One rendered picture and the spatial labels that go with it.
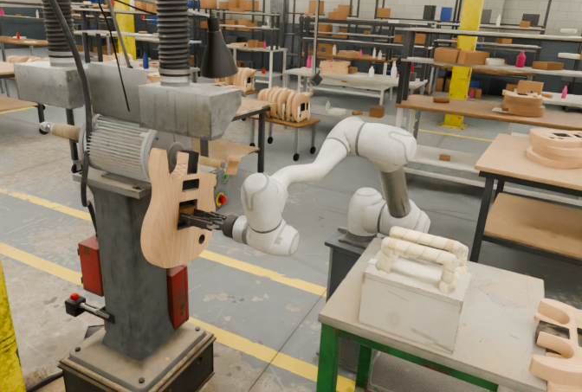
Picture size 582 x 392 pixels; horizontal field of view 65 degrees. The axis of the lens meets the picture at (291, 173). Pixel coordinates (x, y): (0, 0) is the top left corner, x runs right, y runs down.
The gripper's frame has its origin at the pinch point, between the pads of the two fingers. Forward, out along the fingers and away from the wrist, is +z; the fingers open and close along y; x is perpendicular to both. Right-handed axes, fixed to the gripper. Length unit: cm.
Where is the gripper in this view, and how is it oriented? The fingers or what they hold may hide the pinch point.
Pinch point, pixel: (188, 214)
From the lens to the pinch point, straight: 163.5
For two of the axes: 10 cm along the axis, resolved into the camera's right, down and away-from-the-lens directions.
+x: 1.3, -9.8, -1.4
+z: -8.9, -1.8, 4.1
